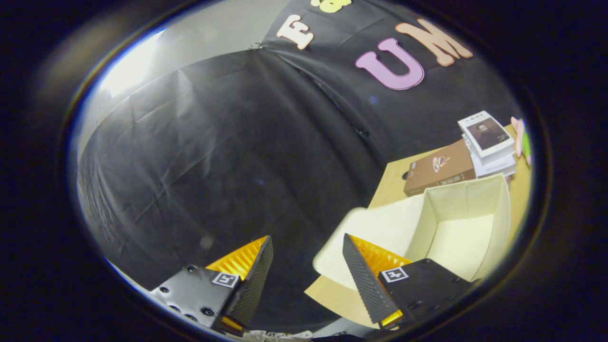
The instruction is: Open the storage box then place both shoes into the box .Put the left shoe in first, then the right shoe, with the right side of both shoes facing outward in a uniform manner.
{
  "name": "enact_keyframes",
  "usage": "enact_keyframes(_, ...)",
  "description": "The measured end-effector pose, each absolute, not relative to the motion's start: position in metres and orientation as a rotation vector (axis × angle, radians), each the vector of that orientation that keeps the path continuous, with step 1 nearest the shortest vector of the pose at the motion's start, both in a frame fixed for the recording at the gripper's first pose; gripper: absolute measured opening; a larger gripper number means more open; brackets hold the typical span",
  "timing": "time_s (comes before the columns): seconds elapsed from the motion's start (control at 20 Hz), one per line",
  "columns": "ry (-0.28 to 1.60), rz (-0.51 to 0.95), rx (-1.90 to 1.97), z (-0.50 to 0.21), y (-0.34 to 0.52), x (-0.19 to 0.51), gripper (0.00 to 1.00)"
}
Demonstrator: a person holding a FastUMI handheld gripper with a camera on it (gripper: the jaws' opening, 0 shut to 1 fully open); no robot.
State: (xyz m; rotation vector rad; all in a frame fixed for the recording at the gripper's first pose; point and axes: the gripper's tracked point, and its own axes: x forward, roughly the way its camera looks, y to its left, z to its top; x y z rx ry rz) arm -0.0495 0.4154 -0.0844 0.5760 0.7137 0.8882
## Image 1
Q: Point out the brown book with small emblem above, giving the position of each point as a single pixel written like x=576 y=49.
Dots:
x=439 y=168

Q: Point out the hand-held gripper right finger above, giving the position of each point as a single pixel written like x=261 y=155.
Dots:
x=363 y=285

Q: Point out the black backdrop cloth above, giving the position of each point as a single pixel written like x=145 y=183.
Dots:
x=213 y=166

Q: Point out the white book with portrait cover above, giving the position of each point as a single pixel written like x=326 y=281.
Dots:
x=487 y=133

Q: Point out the cream fabric storage box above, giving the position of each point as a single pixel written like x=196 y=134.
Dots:
x=456 y=237

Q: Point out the thick white book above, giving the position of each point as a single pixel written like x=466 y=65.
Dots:
x=494 y=166

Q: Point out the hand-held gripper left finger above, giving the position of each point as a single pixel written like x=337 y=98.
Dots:
x=254 y=289

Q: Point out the pink and green plush toy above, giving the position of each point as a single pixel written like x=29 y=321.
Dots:
x=520 y=137

